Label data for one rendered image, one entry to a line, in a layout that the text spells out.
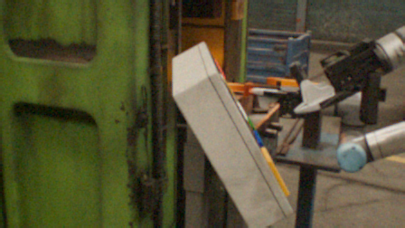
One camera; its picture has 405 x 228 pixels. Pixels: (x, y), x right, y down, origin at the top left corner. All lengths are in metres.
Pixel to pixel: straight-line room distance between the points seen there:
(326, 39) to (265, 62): 4.20
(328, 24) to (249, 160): 8.54
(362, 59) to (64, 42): 0.73
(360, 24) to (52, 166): 8.04
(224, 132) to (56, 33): 0.68
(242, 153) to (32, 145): 0.81
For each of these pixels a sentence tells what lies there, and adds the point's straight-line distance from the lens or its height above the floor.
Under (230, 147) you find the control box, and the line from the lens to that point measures 0.84.
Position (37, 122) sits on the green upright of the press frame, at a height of 0.94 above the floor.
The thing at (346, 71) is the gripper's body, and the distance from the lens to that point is 1.10.
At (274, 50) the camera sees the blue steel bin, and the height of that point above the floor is 0.58.
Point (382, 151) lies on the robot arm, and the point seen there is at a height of 0.92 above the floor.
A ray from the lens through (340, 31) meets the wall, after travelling 9.29.
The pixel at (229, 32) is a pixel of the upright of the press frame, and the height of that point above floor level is 1.14.
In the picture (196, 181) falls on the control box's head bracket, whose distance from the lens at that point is 1.02.
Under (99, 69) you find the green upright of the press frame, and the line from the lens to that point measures 1.25.
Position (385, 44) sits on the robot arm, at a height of 1.21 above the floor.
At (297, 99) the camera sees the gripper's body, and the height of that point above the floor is 1.00.
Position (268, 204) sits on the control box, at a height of 0.98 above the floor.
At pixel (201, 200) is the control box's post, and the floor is 0.91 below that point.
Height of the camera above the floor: 1.35
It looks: 16 degrees down
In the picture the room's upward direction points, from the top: 1 degrees clockwise
